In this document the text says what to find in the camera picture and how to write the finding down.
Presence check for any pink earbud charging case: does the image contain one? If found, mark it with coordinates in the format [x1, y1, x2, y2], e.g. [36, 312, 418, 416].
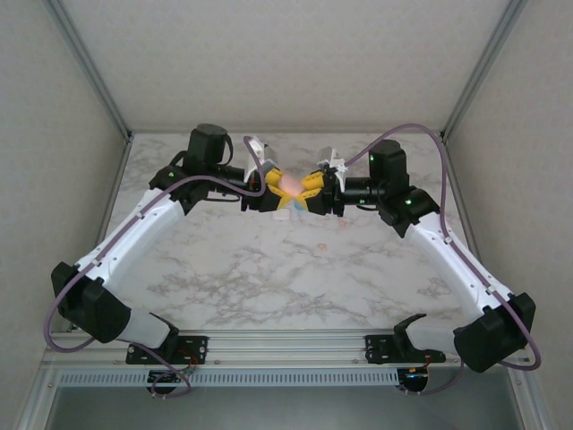
[278, 174, 304, 196]

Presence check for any small electronics board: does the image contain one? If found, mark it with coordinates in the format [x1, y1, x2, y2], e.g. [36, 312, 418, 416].
[396, 366, 431, 391]
[147, 369, 192, 395]

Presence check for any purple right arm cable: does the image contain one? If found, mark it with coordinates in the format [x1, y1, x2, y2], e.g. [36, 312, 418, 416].
[344, 124, 543, 398]

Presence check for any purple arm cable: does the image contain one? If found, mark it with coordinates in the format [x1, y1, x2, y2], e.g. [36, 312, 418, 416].
[344, 124, 543, 398]
[46, 135, 265, 400]

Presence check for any aluminium table side rail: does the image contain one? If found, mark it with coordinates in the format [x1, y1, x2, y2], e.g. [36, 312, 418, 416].
[438, 133, 493, 283]
[87, 133, 134, 270]

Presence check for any aluminium frame post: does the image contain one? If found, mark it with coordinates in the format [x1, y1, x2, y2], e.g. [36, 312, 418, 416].
[47, 0, 134, 141]
[438, 0, 533, 143]

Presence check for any wide aluminium base rail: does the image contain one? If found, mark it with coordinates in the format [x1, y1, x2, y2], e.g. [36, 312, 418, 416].
[42, 329, 532, 371]

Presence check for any white slotted cable duct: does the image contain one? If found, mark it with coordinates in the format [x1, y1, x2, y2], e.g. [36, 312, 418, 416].
[56, 369, 400, 388]

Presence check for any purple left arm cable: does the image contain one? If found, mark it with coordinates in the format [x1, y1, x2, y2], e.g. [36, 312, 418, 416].
[46, 135, 265, 400]

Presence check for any aluminium frame leg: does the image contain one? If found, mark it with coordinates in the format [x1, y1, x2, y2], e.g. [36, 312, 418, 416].
[15, 357, 62, 430]
[509, 357, 554, 430]

